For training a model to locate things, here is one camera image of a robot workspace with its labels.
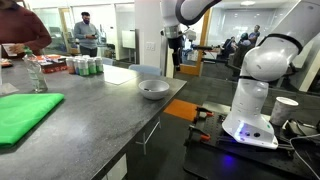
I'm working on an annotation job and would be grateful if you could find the red snack box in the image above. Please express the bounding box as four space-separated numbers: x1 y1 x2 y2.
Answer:
37 55 67 74

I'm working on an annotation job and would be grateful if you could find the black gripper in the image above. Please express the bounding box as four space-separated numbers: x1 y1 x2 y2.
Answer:
168 36 183 71

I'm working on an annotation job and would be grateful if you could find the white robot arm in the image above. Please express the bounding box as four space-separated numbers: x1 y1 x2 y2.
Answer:
160 0 320 149

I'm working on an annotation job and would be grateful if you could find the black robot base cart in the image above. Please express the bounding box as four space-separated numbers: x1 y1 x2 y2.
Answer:
183 111 320 180

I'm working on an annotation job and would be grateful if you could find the orange black clamp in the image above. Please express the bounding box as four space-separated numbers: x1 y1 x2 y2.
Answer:
185 125 211 144
193 106 214 122

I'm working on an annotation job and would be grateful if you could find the person in maroon sweater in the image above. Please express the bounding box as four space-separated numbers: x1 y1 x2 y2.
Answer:
0 0 52 58

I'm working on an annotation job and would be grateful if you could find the white bowl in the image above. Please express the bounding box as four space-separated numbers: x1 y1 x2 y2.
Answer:
138 80 170 100

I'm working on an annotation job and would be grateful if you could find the white paper sheet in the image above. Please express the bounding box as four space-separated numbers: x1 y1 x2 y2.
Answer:
103 65 138 85

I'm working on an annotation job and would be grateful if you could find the man in grey shirt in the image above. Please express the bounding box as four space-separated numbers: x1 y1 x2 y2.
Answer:
74 12 99 57

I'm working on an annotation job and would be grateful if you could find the clear plastic water bottle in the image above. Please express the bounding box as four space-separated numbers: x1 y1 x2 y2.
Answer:
23 46 48 93

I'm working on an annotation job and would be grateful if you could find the green can rear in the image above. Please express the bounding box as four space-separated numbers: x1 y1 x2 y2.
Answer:
95 57 104 73

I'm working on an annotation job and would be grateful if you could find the white paper cup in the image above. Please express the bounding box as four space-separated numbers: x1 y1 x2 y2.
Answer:
270 97 299 126

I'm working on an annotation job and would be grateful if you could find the orange can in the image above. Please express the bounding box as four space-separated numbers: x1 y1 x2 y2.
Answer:
66 57 75 74

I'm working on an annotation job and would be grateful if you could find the green can middle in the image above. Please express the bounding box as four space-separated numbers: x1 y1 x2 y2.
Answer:
87 58 97 74

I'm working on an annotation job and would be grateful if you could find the green folded cloth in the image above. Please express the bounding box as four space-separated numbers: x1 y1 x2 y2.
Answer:
0 93 64 147

